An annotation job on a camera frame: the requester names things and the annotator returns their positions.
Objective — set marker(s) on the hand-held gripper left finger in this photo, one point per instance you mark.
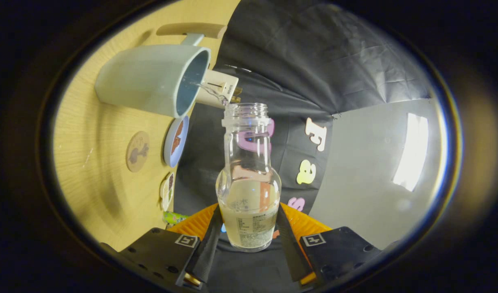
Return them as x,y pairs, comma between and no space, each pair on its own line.
206,252

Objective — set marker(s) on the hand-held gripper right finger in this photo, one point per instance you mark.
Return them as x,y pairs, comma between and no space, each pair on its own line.
291,252

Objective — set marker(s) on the clear glass juice bottle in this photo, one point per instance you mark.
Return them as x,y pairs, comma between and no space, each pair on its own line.
249,211

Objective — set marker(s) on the round cork coaster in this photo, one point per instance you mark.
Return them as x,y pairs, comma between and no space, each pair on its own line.
137,151

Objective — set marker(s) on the green soda bottle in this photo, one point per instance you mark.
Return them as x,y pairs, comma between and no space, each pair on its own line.
175,218

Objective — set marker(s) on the white divided dish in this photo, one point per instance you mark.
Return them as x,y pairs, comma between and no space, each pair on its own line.
167,191

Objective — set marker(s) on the blue plate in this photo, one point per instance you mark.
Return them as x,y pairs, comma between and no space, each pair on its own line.
169,150

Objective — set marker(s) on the brown food pieces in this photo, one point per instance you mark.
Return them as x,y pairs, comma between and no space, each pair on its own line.
176,138

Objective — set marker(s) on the wooden table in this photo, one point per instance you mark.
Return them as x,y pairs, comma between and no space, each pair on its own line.
94,162

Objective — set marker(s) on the ceiling light panel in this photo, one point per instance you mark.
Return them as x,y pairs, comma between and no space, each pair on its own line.
411,150

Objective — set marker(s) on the white toaster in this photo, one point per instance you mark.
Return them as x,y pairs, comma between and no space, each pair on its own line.
216,85

